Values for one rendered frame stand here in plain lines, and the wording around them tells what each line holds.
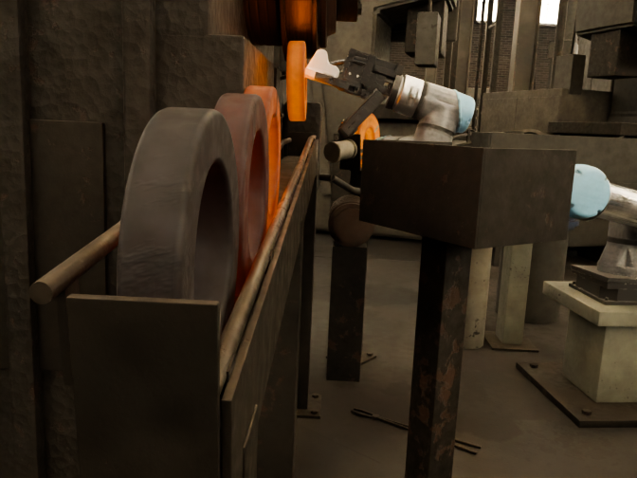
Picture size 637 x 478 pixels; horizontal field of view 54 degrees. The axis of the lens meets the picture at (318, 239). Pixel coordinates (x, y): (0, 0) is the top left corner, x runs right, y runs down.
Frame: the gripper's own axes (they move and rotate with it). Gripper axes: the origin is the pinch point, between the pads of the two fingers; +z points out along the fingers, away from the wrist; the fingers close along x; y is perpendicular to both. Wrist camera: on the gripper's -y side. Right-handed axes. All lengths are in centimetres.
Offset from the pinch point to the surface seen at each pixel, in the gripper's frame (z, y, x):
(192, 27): 15.2, 0.5, 27.8
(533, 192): -40, -7, 38
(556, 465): -82, -65, -3
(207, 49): 12.2, -2.1, 27.8
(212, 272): -5, -18, 84
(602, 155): -159, 16, -230
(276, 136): -3.5, -10.1, 47.1
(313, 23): 0.2, 10.2, -4.5
